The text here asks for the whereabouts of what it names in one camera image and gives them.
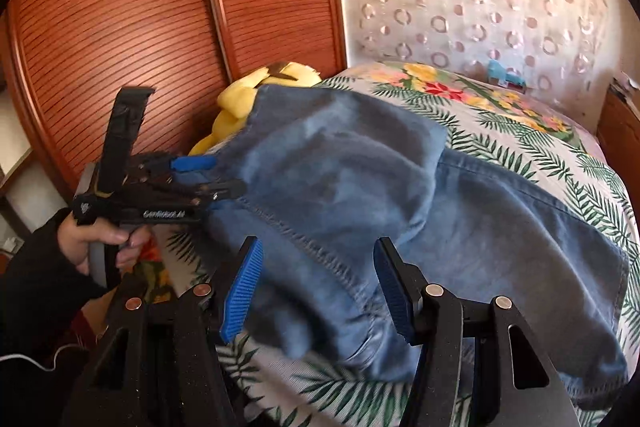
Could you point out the small blue box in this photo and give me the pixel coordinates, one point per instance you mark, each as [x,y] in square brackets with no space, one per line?
[505,77]

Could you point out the floral leaf print bedsheet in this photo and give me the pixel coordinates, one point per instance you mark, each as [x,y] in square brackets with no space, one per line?
[525,137]

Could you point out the person's left forearm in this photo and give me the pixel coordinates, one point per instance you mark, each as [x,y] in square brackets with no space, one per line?
[35,317]

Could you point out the wooden window cabinet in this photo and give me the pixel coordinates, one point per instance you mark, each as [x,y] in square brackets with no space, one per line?
[620,122]

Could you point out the brown slatted wooden wardrobe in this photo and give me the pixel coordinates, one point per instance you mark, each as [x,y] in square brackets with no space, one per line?
[125,17]

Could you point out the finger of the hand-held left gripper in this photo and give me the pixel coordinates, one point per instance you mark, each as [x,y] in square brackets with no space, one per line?
[222,190]
[192,164]

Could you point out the yellow plush toy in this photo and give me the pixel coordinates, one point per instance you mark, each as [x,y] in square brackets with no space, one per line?
[240,99]

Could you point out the blue denim pants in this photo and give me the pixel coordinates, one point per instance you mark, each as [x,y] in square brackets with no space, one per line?
[380,207]

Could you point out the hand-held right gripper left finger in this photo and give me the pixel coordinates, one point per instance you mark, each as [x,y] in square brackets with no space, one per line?
[242,292]

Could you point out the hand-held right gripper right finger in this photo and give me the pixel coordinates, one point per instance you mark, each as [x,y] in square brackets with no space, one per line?
[395,297]

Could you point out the person's left hand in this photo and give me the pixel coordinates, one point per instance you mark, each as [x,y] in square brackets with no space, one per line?
[80,242]

